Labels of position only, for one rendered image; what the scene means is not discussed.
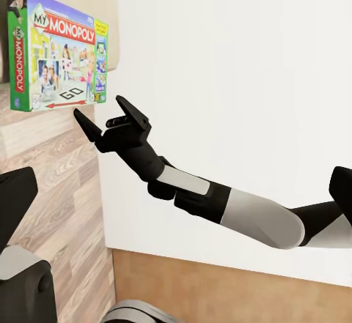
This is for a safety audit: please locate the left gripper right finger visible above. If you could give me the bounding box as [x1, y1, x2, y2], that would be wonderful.
[329, 166, 352, 226]

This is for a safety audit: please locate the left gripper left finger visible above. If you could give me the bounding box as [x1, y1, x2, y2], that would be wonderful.
[0, 166, 38, 254]

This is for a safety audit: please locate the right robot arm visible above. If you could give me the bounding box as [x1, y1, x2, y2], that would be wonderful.
[73, 95, 352, 250]

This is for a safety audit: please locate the board game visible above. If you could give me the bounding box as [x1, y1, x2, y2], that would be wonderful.
[7, 0, 109, 112]

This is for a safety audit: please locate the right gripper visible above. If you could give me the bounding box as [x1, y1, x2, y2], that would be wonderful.
[73, 95, 156, 171]

